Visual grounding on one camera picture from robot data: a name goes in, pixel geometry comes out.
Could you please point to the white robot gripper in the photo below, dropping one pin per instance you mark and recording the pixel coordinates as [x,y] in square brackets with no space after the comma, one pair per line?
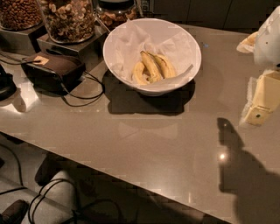
[268,46]

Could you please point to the yellow banana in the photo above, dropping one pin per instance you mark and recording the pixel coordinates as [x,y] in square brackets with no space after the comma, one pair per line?
[166,67]
[151,66]
[139,75]

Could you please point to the white ceramic bowl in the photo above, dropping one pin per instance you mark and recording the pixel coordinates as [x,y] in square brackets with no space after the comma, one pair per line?
[178,43]

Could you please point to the white paper bowl liner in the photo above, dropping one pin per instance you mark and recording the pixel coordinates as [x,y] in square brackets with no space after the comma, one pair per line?
[131,43]

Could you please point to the glass jar of pecans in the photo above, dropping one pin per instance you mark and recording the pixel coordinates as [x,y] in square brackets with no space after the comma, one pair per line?
[116,12]

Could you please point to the middle steel jar stand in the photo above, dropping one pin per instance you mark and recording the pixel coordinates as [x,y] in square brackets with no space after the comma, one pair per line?
[89,52]

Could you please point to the steel jar stand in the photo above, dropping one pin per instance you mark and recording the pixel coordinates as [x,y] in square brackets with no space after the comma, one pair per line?
[89,52]
[22,42]

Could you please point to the glass jar of mixed nuts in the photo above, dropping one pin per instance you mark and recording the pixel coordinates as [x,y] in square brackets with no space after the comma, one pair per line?
[68,21]

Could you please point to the dark brown box device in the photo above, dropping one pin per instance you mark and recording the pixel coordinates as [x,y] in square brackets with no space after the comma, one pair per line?
[53,73]

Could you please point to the left steel jar stand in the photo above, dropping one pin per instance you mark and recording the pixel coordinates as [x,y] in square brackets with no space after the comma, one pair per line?
[22,42]

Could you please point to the glass jar of almonds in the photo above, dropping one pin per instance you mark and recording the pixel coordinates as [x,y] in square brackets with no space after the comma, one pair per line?
[17,15]

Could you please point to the black round device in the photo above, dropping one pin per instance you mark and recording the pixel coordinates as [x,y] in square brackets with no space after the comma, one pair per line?
[7,85]

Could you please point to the dark shoe on floor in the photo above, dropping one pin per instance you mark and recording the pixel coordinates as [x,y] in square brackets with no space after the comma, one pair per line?
[15,213]

